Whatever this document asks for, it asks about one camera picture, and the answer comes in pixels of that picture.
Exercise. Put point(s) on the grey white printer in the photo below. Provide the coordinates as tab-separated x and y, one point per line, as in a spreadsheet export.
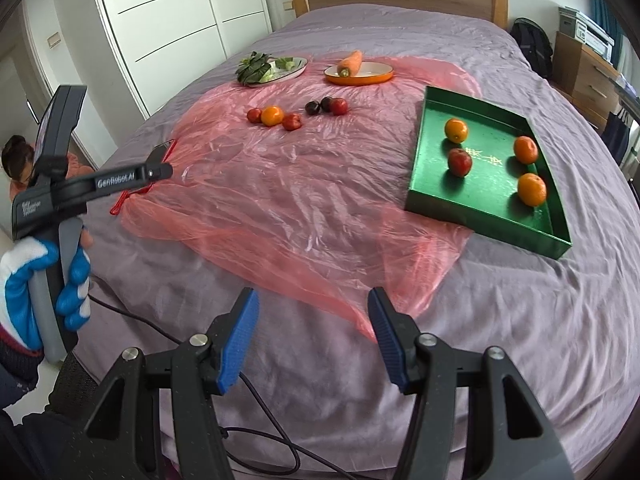
585	30

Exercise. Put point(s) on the orange rimmed plate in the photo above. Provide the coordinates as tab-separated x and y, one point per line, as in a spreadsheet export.
372	72

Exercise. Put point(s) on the green bok choy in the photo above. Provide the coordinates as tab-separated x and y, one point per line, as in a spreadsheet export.
252	69

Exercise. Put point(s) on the person's left forearm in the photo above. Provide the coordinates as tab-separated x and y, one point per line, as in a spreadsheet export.
17	365

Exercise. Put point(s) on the black backpack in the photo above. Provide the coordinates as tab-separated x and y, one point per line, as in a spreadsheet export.
532	45

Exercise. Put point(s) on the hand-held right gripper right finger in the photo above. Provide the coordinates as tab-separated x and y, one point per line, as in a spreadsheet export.
387	340

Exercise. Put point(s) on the green rectangular tray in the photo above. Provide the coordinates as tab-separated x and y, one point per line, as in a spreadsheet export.
490	180

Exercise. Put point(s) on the wall switch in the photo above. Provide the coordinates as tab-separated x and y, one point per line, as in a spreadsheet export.
52	39

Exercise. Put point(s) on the wooden drawer cabinet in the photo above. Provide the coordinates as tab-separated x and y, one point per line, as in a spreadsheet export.
585	80

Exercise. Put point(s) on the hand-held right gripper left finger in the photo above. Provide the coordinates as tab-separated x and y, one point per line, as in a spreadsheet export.
240	340

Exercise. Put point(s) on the person's left hand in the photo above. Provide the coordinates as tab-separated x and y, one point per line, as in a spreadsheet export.
17	280

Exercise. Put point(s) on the orange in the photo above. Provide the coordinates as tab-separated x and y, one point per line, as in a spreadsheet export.
526	150
272	115
456	130
532	189

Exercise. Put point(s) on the pink plastic sheet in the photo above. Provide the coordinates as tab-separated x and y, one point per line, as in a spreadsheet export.
280	200

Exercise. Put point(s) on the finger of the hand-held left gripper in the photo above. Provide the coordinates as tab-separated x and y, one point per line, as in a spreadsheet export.
160	171

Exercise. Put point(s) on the dark hanging bag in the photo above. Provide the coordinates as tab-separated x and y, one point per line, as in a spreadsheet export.
617	132

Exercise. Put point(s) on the carrot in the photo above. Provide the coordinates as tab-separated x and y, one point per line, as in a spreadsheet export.
350	64

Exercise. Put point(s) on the small red apple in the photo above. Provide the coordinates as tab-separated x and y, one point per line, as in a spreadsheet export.
292	121
254	115
460	162
339	106

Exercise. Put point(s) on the patterned white plate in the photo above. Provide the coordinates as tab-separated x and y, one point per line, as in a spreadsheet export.
298	65

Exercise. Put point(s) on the dark purple plum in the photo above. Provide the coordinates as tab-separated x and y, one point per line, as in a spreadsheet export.
312	107
326	104

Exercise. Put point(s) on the white wardrobe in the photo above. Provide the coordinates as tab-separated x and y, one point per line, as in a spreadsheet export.
170	25

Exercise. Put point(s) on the bed with purple sheet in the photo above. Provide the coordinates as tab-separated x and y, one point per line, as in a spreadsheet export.
500	335

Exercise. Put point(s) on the teal curtain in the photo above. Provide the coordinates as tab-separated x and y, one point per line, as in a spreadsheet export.
607	25

